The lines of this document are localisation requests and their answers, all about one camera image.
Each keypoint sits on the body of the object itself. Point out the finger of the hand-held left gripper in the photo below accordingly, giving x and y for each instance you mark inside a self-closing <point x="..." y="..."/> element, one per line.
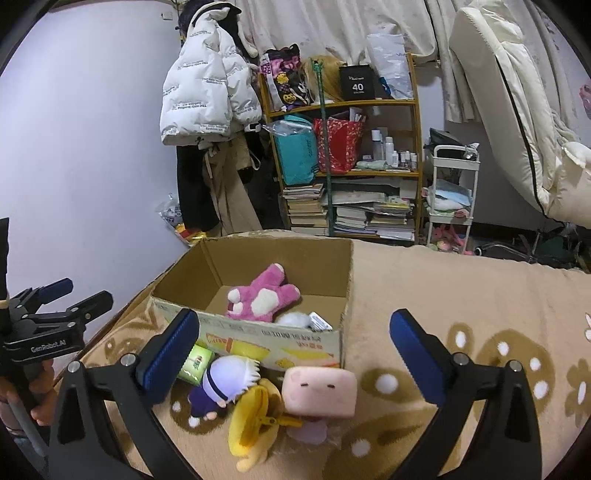
<point x="55" y="288"/>
<point x="78" y="309"/>

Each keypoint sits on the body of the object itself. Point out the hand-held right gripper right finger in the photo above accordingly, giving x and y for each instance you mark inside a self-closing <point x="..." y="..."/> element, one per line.
<point x="415" y="360"/>

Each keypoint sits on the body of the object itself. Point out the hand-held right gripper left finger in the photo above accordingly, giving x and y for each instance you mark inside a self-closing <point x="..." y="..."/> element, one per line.
<point x="170" y="357"/>

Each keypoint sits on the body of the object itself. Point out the small green box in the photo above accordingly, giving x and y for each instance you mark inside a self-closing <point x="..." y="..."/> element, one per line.
<point x="196" y="362"/>

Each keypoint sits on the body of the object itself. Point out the white-haired plush doll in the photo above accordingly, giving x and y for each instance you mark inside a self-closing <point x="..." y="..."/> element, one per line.
<point x="226" y="374"/>

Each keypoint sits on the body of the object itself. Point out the pink square plush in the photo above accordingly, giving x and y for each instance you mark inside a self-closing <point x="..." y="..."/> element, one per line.
<point x="318" y="392"/>

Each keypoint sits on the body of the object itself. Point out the yellow banana plush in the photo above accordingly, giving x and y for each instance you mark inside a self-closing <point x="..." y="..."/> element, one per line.
<point x="251" y="420"/>

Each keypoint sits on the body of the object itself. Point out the purple heart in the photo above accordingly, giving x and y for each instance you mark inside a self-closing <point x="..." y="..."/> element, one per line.
<point x="309" y="431"/>

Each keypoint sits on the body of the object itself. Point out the cardboard box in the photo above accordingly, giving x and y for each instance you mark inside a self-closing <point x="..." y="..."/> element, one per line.
<point x="277" y="258"/>

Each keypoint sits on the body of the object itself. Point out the person's left hand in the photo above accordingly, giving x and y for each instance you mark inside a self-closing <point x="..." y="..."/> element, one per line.
<point x="44" y="413"/>

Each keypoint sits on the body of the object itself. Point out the beige flower-print blanket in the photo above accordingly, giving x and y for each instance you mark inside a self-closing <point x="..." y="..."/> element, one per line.
<point x="461" y="295"/>

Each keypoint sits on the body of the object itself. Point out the small white packet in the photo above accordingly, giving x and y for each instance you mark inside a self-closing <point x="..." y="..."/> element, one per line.
<point x="319" y="321"/>

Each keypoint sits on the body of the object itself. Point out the pink plush toy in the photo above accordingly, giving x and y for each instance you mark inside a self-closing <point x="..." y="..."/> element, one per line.
<point x="258" y="295"/>

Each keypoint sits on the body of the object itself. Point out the pink toys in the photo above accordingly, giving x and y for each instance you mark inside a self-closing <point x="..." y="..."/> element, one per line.
<point x="450" y="237"/>

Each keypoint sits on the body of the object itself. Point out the colourful toy bags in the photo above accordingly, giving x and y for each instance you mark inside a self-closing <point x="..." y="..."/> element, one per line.
<point x="175" y="217"/>

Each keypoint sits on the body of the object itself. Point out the metal chair base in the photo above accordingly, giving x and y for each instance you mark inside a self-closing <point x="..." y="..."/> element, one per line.
<point x="503" y="251"/>

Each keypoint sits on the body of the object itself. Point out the white trolley cart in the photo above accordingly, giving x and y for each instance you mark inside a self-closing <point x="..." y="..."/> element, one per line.
<point x="450" y="218"/>

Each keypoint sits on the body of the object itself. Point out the black coat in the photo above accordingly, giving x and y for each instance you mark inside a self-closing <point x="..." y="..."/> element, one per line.
<point x="194" y="194"/>

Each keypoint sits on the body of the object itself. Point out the blue and white cloth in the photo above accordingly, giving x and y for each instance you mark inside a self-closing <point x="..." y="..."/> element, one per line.
<point x="448" y="198"/>

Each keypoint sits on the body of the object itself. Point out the beige trousers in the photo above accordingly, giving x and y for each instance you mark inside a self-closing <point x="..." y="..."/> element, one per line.
<point x="231" y="194"/>

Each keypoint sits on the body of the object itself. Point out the pile of books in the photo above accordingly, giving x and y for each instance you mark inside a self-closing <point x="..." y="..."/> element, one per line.
<point x="304" y="207"/>

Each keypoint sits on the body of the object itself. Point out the mint green pouch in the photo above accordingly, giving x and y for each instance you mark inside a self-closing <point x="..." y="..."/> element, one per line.
<point x="371" y="164"/>

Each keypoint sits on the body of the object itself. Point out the row of cosmetic bottles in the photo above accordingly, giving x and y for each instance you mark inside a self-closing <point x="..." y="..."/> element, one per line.
<point x="390" y="150"/>

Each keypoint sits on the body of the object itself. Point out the red gift bag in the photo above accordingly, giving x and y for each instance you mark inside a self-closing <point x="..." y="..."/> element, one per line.
<point x="337" y="143"/>

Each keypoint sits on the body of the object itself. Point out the green pole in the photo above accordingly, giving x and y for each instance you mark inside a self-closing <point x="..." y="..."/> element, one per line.
<point x="325" y="138"/>

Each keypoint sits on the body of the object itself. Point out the teal paper bag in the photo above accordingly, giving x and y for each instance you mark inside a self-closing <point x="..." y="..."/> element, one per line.
<point x="295" y="152"/>

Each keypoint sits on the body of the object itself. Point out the white puffer jacket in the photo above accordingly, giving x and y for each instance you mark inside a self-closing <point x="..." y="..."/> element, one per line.
<point x="203" y="83"/>

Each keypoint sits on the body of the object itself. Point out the wooden shelf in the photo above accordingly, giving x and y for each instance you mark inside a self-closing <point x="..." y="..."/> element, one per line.
<point x="369" y="105"/>

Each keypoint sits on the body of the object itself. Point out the black box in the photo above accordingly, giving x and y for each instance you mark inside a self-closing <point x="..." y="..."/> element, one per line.
<point x="358" y="85"/>

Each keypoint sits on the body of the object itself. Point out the cream folded mattress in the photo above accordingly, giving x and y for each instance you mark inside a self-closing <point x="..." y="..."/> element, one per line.
<point x="508" y="92"/>

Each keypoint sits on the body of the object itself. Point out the blonde wig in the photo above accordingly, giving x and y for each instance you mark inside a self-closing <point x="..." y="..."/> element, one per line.
<point x="330" y="78"/>

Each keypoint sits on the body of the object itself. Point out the clear plastic bag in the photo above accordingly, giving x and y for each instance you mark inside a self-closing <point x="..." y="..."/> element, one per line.
<point x="390" y="64"/>

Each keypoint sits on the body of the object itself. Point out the patterned pink black bag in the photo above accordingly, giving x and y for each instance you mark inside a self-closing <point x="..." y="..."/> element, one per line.
<point x="286" y="78"/>

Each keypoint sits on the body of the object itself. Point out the white curtain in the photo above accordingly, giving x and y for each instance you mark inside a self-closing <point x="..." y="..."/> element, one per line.
<point x="346" y="23"/>

